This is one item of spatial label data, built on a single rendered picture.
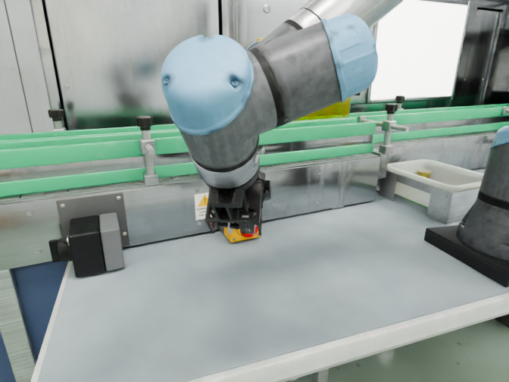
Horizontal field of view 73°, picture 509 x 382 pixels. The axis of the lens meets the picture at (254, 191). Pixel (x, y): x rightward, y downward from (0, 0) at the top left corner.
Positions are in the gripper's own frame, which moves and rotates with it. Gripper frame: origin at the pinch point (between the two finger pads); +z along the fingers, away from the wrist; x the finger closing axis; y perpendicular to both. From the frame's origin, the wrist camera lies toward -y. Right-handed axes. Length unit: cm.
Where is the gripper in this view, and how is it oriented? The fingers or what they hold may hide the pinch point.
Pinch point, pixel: (246, 211)
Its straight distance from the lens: 59.6
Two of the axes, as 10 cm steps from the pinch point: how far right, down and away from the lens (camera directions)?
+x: 9.9, 0.3, -1.0
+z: 0.7, 4.3, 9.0
